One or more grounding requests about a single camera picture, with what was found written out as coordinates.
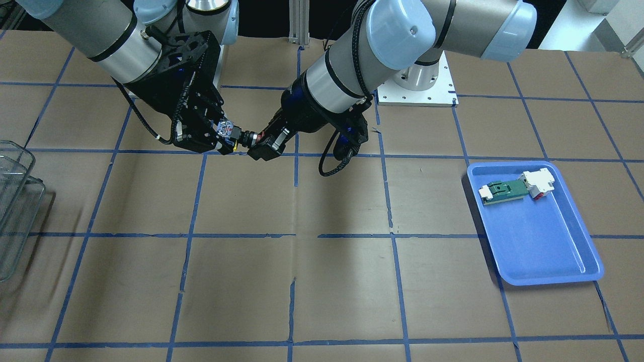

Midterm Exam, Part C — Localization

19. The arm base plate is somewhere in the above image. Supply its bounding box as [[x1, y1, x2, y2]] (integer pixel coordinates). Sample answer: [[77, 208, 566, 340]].
[[377, 49, 458, 107]]

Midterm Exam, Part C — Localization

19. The green relay socket module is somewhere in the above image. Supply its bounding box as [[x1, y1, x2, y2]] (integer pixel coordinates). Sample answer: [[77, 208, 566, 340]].
[[478, 179, 529, 205]]

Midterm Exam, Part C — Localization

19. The blue plastic tray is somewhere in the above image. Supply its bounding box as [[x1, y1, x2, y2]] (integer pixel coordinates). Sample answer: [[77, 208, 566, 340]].
[[467, 160, 605, 286]]

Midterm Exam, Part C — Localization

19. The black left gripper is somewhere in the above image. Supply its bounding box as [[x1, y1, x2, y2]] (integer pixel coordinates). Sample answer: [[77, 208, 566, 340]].
[[248, 75, 370, 161]]

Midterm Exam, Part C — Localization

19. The aluminium frame post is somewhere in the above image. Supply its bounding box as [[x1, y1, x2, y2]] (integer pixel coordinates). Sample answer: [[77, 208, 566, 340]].
[[288, 0, 310, 47]]

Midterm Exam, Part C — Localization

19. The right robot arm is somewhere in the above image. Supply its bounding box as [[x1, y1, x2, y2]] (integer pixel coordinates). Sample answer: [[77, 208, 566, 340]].
[[19, 1, 242, 154]]

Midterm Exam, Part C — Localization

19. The red emergency stop button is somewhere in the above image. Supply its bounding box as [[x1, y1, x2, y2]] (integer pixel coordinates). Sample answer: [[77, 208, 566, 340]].
[[214, 119, 260, 154]]

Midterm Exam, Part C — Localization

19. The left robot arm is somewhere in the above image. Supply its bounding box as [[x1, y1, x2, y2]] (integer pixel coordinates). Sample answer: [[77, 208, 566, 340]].
[[248, 1, 537, 161]]

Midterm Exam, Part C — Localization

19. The white circuit breaker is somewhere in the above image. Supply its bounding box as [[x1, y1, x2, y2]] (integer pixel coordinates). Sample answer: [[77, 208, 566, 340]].
[[519, 167, 555, 200]]

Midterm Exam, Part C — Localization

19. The wire mesh shelf rack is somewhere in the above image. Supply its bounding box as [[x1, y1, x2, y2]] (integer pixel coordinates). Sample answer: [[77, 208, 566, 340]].
[[1, 140, 46, 282]]

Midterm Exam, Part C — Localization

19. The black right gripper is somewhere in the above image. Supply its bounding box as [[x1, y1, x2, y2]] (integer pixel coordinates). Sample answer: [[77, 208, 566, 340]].
[[115, 31, 232, 154]]

